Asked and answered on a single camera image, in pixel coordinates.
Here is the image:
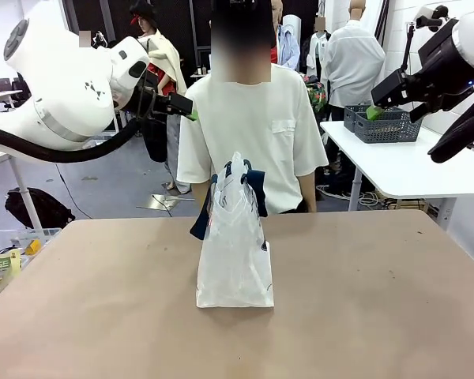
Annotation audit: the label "small gray plastic basket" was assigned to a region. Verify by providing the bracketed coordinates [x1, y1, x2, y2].
[343, 103, 377, 133]

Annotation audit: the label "black backpack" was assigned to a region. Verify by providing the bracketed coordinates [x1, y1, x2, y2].
[4, 186, 77, 231]

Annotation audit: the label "floral garment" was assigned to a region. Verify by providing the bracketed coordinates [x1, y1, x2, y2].
[303, 73, 328, 116]

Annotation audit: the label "person in white t-shirt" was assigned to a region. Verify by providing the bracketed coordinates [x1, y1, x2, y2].
[176, 0, 329, 216]

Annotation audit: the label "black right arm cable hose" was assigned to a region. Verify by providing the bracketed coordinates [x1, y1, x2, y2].
[427, 92, 474, 164]

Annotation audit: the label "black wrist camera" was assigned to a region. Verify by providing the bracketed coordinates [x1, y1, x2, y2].
[414, 4, 450, 33]

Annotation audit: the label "translucent white shopping bag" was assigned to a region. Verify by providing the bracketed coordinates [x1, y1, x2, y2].
[189, 151, 276, 310]

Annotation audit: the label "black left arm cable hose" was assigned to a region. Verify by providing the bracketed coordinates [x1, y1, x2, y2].
[0, 118, 144, 165]

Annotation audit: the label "white robot stand table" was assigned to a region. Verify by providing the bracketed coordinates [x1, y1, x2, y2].
[0, 146, 45, 231]

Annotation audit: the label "black tripod stand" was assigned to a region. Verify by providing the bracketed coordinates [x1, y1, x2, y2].
[400, 21, 416, 77]

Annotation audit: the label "mannequin in white shirt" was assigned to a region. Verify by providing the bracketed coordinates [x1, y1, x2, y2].
[322, 0, 386, 124]

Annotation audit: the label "person's right forearm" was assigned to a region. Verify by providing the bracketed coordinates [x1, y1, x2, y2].
[190, 182, 213, 217]

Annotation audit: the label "mannequin in blue shirt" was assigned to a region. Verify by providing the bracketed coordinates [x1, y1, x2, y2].
[275, 0, 302, 73]

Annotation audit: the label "large gray plastic basket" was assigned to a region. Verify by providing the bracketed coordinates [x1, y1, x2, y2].
[352, 109, 423, 144]

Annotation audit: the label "white floor cables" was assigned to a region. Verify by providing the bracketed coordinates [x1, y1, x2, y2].
[315, 182, 381, 208]

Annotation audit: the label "green yellow snack package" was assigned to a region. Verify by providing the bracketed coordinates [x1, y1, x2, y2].
[0, 250, 23, 283]

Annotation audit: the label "mannequin with cream jacket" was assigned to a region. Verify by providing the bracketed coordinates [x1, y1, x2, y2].
[128, 0, 191, 194]

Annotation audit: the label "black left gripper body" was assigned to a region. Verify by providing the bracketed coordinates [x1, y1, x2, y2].
[132, 73, 171, 120]

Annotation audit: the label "clear plastic bin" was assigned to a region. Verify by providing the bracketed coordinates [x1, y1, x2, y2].
[0, 227, 62, 258]

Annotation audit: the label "white side table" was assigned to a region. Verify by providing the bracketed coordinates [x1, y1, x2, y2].
[319, 117, 474, 212]

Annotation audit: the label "figure in white coat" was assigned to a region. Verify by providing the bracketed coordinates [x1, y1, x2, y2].
[305, 15, 333, 80]

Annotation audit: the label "metal floor plate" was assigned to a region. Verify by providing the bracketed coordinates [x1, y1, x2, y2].
[135, 193, 197, 212]

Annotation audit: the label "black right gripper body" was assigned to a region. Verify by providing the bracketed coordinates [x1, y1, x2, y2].
[404, 17, 474, 112]

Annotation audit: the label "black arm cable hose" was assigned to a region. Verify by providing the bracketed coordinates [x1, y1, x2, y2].
[0, 118, 144, 165]
[427, 92, 474, 164]

